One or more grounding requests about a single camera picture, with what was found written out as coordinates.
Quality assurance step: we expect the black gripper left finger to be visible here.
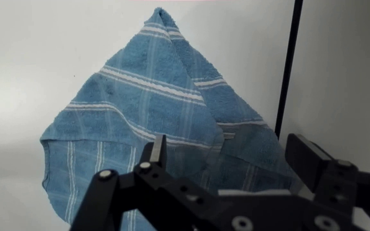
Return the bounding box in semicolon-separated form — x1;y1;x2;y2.
69;134;238;231

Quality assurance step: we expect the blue checked towel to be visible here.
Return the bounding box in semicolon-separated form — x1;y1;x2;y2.
39;6;306;231

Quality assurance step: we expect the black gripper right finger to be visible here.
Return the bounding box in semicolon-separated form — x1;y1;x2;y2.
285;132;370;231

